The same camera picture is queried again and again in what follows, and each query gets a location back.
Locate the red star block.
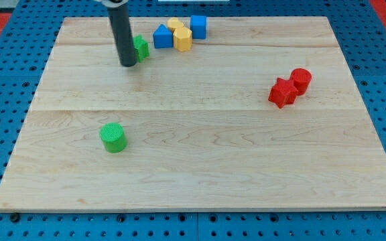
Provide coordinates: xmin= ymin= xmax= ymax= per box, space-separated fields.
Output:
xmin=268 ymin=78 xmax=298 ymax=108

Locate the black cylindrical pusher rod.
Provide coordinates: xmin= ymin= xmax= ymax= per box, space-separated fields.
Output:
xmin=107 ymin=3 xmax=137 ymax=67

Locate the blue cube block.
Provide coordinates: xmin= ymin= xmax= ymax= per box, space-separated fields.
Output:
xmin=190 ymin=15 xmax=207 ymax=39

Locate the green cylinder block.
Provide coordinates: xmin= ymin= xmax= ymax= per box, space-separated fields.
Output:
xmin=99 ymin=123 xmax=127 ymax=153

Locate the green star block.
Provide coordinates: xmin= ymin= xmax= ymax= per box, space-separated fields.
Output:
xmin=133 ymin=35 xmax=149 ymax=62

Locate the red cylinder block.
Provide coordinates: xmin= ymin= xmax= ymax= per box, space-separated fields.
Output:
xmin=290 ymin=68 xmax=312 ymax=96

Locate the blue triangle block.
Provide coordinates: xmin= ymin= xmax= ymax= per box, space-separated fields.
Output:
xmin=153 ymin=24 xmax=174 ymax=49

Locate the yellow hexagon block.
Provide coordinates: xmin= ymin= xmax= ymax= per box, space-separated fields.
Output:
xmin=174 ymin=27 xmax=192 ymax=52

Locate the wooden board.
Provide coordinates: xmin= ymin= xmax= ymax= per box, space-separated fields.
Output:
xmin=0 ymin=17 xmax=386 ymax=214

